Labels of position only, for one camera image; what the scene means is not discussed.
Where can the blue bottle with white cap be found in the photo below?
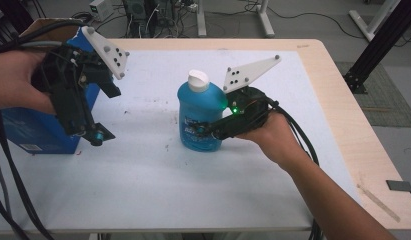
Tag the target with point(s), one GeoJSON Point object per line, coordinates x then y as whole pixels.
{"type": "Point", "coordinates": [196, 106]}

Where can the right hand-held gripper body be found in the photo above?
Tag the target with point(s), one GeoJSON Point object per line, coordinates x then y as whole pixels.
{"type": "Point", "coordinates": [248, 110]}

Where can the clear tape strip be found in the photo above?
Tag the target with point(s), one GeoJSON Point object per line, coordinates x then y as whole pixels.
{"type": "Point", "coordinates": [378, 202]}

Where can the black metal frame stand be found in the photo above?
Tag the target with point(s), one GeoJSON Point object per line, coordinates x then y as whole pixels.
{"type": "Point", "coordinates": [379, 46]}

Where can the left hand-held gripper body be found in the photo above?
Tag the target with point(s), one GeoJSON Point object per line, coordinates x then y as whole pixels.
{"type": "Point", "coordinates": [68, 93]}

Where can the blue cardboard box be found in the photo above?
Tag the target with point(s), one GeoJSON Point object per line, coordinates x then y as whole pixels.
{"type": "Point", "coordinates": [36, 133]}

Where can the white table mat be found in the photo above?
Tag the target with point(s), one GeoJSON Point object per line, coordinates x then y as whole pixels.
{"type": "Point", "coordinates": [166, 186]}

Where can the black computer tower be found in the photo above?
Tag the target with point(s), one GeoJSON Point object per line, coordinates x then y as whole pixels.
{"type": "Point", "coordinates": [164, 7]}
{"type": "Point", "coordinates": [134, 10]}

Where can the white desk leg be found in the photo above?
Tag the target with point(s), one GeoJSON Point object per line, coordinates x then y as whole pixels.
{"type": "Point", "coordinates": [264, 20]}
{"type": "Point", "coordinates": [201, 20]}
{"type": "Point", "coordinates": [373, 21]}

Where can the person's right hand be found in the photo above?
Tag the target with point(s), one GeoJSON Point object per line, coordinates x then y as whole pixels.
{"type": "Point", "coordinates": [276, 143]}

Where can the grey floor mat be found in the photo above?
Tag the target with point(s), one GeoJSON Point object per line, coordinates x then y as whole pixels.
{"type": "Point", "coordinates": [386, 100]}

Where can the small white device box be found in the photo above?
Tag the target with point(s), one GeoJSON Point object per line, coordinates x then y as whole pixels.
{"type": "Point", "coordinates": [100, 9]}

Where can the grey tape piece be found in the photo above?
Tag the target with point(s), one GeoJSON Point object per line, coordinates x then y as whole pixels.
{"type": "Point", "coordinates": [401, 185]}

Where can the person's left hand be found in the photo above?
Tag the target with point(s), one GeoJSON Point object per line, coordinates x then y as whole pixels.
{"type": "Point", "coordinates": [13, 80]}

